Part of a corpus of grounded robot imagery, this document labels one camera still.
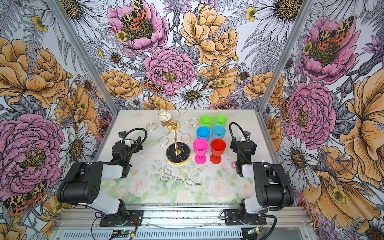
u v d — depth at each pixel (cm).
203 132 90
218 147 84
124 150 73
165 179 87
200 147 89
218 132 94
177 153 94
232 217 74
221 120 100
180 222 74
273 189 45
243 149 71
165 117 107
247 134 79
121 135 79
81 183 46
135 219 73
